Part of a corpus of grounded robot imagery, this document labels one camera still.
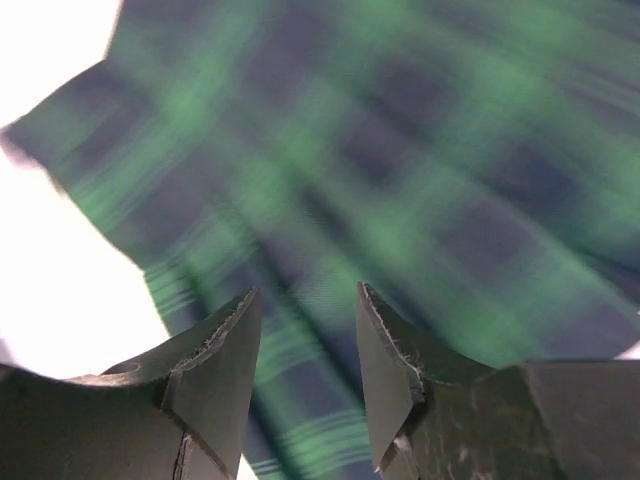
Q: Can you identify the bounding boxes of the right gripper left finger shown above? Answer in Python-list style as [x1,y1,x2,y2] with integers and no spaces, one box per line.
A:
[1,289,263,480]

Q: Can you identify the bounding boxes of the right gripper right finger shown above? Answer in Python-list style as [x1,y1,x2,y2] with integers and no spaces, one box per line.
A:
[356,283,639,480]

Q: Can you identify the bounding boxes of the green plaid skirt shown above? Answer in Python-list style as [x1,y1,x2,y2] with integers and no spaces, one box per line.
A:
[2,1,639,479]

